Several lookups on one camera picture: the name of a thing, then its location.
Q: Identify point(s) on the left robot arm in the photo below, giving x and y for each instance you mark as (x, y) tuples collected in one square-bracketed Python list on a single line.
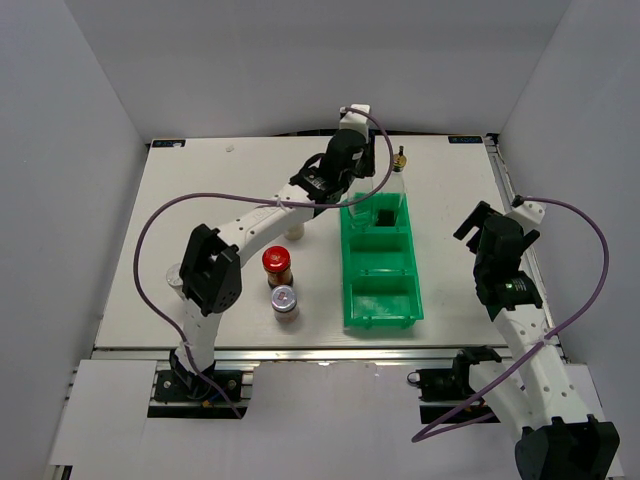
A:
[(211, 267)]

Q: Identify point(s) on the green divided bin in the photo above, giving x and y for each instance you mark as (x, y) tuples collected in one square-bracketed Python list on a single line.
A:
[(380, 278)]

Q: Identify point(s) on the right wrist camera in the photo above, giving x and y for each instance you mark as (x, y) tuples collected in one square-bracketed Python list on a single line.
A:
[(527, 214)]

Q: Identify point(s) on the clear oil bottle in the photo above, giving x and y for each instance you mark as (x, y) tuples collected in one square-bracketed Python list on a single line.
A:
[(360, 214)]

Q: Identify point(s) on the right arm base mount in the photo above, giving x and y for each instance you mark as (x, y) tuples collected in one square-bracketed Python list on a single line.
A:
[(438, 393)]

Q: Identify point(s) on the right table logo sticker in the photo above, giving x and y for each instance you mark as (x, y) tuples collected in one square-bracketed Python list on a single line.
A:
[(464, 139)]

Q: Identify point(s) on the dark sauce glass bottle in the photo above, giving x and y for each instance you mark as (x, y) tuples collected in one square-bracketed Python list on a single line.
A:
[(390, 198)]

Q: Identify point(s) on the red lid sauce jar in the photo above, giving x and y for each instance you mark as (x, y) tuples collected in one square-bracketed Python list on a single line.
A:
[(276, 261)]

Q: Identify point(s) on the right aluminium rail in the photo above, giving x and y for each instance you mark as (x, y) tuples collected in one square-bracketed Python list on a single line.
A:
[(522, 239)]

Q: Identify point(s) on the silver lid spice jar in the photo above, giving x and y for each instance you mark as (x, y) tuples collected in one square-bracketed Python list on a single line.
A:
[(295, 233)]

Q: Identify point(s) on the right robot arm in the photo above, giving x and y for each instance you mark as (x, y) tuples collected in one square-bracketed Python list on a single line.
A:
[(556, 434)]

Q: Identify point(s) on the left table logo sticker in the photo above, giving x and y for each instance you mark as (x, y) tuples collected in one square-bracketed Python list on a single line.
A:
[(168, 143)]

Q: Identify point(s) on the small silver lid jar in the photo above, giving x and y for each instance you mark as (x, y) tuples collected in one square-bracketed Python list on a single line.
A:
[(284, 304)]

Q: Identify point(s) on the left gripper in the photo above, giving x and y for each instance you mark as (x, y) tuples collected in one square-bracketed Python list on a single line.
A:
[(368, 168)]

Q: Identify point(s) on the blue label white jar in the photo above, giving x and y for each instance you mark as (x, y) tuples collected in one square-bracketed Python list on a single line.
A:
[(174, 280)]

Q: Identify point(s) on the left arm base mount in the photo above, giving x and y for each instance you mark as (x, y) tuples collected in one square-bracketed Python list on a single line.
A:
[(171, 398)]

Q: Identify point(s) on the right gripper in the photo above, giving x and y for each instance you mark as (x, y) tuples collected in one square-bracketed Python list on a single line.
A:
[(476, 218)]

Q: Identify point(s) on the table logo sticker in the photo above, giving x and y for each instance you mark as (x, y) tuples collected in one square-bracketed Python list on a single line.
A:
[(168, 143), (464, 139)]

